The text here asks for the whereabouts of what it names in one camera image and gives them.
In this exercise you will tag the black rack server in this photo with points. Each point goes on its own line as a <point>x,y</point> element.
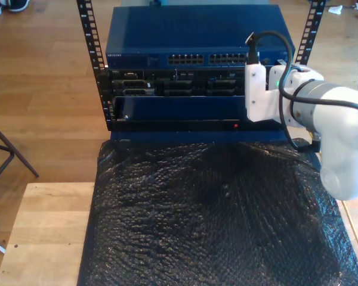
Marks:
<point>182,86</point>

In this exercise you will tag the blue rack shelf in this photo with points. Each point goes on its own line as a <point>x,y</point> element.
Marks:
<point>182,108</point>

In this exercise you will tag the black bubble mat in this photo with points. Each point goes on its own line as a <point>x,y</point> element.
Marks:
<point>197,223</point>

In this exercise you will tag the dark shoe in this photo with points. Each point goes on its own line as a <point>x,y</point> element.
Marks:
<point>19,5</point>

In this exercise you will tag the black perforated rack post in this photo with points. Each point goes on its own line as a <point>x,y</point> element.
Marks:
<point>305,29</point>
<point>103,89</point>

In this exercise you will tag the blue network switch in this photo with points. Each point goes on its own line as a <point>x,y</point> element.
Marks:
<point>182,29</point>

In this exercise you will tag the black metal stool frame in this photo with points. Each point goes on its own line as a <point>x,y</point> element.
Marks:
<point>18,152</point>

